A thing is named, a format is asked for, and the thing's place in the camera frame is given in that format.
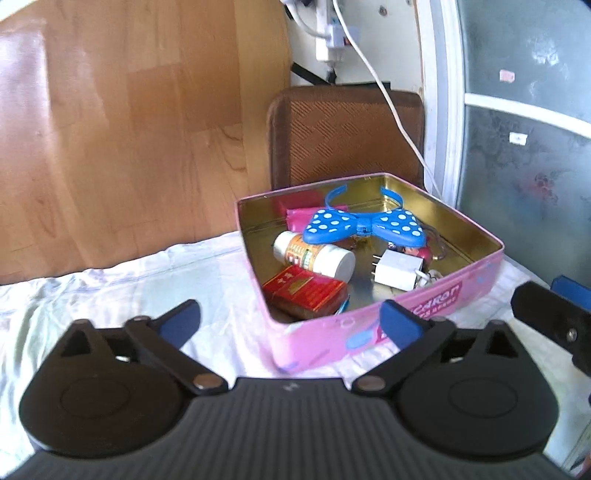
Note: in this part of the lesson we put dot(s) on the blue dotted bow headband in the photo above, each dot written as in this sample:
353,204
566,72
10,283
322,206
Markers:
332,226

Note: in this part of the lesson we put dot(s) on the brown woven chair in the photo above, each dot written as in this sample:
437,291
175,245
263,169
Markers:
332,138

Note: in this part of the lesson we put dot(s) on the frosted glass door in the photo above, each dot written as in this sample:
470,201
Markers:
531,46

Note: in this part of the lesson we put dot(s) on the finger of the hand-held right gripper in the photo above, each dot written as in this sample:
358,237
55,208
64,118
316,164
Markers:
554,318
575,290

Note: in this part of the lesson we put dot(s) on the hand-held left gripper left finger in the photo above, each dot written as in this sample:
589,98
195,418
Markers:
180,321

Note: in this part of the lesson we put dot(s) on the red cigarette box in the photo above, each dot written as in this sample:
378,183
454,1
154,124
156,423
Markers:
304,288

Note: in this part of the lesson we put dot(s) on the red wallet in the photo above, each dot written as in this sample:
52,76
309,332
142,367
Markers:
300,217

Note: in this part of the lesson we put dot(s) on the wood pattern wall sheet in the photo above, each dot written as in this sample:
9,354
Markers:
115,138

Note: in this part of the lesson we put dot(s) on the light printed bedsheet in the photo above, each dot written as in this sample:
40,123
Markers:
92,295

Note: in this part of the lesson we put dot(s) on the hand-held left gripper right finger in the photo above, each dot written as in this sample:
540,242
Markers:
401,323

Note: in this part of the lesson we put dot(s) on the pink tin box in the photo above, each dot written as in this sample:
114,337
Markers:
323,341

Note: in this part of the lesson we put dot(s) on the white charger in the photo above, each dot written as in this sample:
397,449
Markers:
399,270

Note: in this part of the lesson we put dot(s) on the white sticker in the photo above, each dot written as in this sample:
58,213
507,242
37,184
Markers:
517,137

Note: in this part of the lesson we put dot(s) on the white pill bottle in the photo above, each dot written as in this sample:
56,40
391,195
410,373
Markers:
337,263

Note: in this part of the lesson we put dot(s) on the white power strip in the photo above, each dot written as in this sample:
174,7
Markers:
330,46

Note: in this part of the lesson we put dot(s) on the pink sticker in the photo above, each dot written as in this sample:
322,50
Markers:
508,75

